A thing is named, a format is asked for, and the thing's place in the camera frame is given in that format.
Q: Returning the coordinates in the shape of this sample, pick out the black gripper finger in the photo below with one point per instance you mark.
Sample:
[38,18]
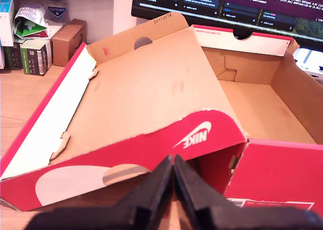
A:
[151,194]
[191,192]

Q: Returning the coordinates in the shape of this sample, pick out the red cardboard shoebox with lid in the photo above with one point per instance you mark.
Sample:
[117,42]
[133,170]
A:
[151,88]

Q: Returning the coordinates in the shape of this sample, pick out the brown cardboard box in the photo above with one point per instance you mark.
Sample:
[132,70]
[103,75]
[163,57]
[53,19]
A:
[68,43]

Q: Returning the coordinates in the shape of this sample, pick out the green and black product box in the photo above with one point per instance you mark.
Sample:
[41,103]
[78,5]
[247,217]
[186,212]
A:
[32,58]

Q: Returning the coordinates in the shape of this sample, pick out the wide black computer monitor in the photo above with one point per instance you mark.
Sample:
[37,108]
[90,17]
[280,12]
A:
[227,3]

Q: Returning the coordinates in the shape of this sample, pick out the dark product box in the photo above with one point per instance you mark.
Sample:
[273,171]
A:
[12,56]

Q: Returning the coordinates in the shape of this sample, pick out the clear sanitiser bottle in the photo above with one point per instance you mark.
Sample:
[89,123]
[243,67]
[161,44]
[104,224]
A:
[56,11]

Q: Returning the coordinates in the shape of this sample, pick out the crumpled white green leaflet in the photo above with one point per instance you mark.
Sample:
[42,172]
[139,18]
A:
[27,18]

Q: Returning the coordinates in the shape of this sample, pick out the white and blue carton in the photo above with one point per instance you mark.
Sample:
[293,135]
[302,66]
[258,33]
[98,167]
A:
[6,20]

